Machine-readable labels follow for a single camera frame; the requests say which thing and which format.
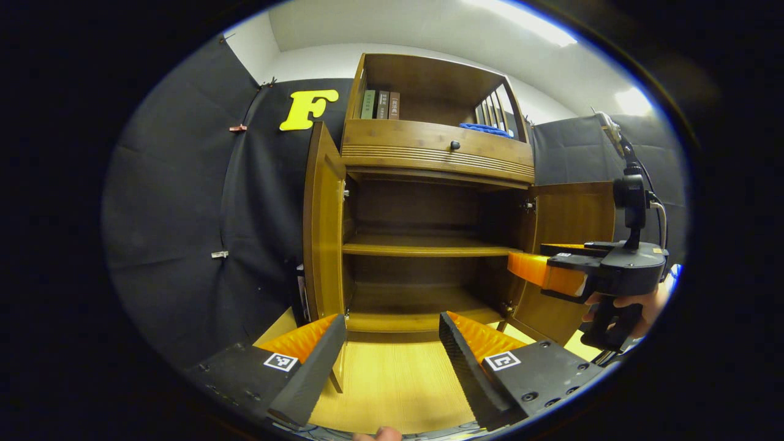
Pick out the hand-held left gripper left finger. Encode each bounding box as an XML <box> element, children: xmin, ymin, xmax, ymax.
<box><xmin>184</xmin><ymin>314</ymin><xmax>347</xmax><ymax>428</ymax></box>

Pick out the wooden drawer with black knob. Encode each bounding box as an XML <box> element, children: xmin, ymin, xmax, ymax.
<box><xmin>341</xmin><ymin>119</ymin><xmax>535</xmax><ymax>184</ymax></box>

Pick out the long ceiling light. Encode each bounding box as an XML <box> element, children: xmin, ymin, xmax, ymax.
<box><xmin>465</xmin><ymin>0</ymin><xmax>576</xmax><ymax>48</ymax></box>

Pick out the black backdrop cloth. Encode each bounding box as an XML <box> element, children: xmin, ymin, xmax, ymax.
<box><xmin>101</xmin><ymin>37</ymin><xmax>687</xmax><ymax>368</ymax></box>

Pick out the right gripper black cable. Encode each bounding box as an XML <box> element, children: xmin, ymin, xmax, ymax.
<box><xmin>619</xmin><ymin>138</ymin><xmax>669</xmax><ymax>249</ymax></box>

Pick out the wooden shoe cabinet door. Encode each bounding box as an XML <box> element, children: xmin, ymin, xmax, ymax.
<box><xmin>302</xmin><ymin>121</ymin><xmax>348</xmax><ymax>393</ymax></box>
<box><xmin>505</xmin><ymin>181</ymin><xmax>616</xmax><ymax>347</ymax></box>

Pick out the small ceiling light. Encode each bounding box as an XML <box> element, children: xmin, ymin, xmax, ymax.
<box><xmin>614</xmin><ymin>88</ymin><xmax>653</xmax><ymax>117</ymax></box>

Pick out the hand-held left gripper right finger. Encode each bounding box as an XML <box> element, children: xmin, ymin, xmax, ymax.
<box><xmin>439</xmin><ymin>311</ymin><xmax>604</xmax><ymax>431</ymax></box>

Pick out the blue cloth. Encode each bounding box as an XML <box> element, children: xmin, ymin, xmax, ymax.
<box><xmin>459</xmin><ymin>122</ymin><xmax>514</xmax><ymax>138</ymax></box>

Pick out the wooden double-door shoe cabinet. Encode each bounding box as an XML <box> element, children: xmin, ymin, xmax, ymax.
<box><xmin>340</xmin><ymin>53</ymin><xmax>537</xmax><ymax>344</ymax></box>

